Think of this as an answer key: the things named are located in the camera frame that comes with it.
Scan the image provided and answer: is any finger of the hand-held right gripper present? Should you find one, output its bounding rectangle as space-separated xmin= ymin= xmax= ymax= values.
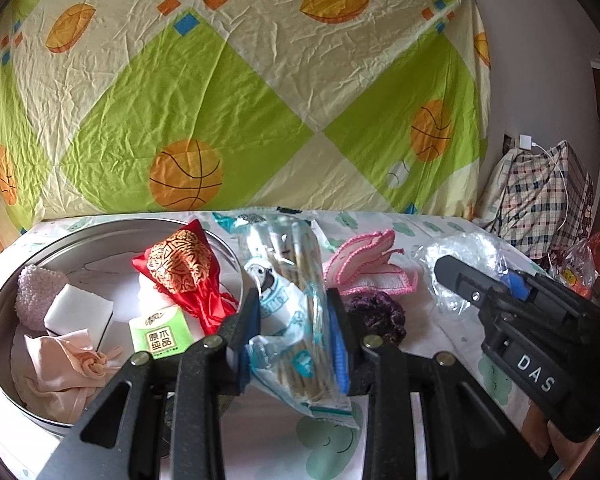
xmin=434 ymin=255 xmax=519 ymax=319
xmin=500 ymin=268 xmax=549 ymax=302

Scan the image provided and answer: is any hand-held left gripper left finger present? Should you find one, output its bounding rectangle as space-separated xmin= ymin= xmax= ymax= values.
xmin=40 ymin=287 xmax=262 ymax=480

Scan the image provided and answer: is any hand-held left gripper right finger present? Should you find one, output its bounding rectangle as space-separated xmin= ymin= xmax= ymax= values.
xmin=326 ymin=287 xmax=551 ymax=480

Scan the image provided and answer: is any clear plastic bag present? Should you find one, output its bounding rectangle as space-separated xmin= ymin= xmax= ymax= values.
xmin=412 ymin=232 xmax=517 ymax=316

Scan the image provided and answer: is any clear packet of bamboo sticks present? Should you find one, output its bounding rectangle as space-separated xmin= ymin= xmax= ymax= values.
xmin=212 ymin=210 xmax=362 ymax=429

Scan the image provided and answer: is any round metal tin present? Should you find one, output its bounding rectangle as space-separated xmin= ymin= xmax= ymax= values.
xmin=0 ymin=215 xmax=247 ymax=437

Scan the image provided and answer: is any pink fluffy cloth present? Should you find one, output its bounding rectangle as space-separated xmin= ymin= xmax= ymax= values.
xmin=15 ymin=265 xmax=67 ymax=332

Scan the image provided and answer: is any person's right hand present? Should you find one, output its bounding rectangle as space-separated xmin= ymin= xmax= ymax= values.
xmin=522 ymin=400 xmax=577 ymax=467

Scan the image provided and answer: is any purple scrunchie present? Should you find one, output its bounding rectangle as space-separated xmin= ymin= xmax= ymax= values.
xmin=347 ymin=290 xmax=409 ymax=346

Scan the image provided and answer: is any orange plastic bag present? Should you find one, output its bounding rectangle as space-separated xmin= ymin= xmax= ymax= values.
xmin=547 ymin=232 xmax=600 ymax=302

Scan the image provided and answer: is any white cloth with pink trim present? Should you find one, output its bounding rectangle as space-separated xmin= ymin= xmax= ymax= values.
xmin=324 ymin=229 xmax=420 ymax=297

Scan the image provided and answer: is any red and gold brocade pouch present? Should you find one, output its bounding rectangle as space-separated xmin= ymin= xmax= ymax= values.
xmin=131 ymin=219 xmax=241 ymax=337

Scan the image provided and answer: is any green tissue packet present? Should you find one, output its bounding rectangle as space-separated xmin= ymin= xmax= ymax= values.
xmin=128 ymin=306 xmax=197 ymax=361

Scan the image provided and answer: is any plaid fabric bag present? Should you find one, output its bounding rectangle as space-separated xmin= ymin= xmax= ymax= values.
xmin=472 ymin=140 xmax=596 ymax=261

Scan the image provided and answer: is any white sponge block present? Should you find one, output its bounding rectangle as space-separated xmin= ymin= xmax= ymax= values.
xmin=44 ymin=283 xmax=115 ymax=349

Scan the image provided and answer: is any peach satin pouch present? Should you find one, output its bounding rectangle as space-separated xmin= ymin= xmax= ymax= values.
xmin=12 ymin=327 xmax=124 ymax=424

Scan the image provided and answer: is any basketball printed green sheet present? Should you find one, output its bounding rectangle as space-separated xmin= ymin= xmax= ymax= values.
xmin=0 ymin=0 xmax=494 ymax=242

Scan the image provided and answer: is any white charger cable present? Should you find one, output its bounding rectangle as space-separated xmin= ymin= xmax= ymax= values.
xmin=532 ymin=142 xmax=572 ymax=242

